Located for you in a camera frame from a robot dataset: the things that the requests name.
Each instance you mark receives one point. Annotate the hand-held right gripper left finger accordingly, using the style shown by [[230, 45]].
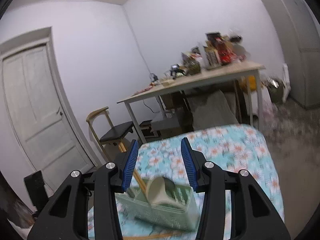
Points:
[[130, 165]]

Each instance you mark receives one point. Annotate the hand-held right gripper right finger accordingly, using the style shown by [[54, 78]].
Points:
[[188, 165]]

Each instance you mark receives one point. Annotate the beige soup spoon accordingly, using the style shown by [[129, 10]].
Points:
[[157, 187]]

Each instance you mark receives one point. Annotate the green plastic utensil holder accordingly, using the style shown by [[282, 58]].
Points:
[[162, 217]]

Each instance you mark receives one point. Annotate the wooden chair with dark seat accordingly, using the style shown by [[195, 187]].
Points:
[[116, 132]]

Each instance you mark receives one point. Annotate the floral turquoise blanket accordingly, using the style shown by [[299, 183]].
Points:
[[225, 150]]

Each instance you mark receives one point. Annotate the small low stool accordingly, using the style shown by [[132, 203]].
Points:
[[145, 124]]

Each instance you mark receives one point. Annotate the grey storage box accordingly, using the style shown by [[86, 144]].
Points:
[[166, 125]]

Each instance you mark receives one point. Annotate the grey fabric bundle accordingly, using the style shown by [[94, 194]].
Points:
[[212, 110]]

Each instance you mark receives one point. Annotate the grey long table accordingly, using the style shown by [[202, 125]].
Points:
[[200, 77]]

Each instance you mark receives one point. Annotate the glass jar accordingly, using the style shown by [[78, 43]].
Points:
[[193, 67]]

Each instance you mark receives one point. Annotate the black speaker box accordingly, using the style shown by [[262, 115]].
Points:
[[35, 190]]

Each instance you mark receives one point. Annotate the yellow plastic bag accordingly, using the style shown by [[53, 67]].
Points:
[[251, 82]]

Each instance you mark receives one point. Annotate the white panel door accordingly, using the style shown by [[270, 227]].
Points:
[[37, 100]]

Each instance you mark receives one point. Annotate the green mesh bag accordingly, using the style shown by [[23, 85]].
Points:
[[275, 90]]

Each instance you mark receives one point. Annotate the red toy box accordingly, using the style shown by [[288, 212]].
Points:
[[223, 52]]

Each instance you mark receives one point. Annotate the dark box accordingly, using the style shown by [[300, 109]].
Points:
[[212, 36]]

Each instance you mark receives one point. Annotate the grey refrigerator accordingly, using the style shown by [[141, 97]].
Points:
[[297, 42]]

